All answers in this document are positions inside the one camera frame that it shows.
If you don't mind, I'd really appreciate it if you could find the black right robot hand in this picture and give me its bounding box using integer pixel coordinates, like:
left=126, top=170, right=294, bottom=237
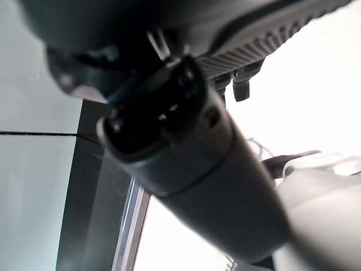
left=16, top=0, right=353, bottom=265

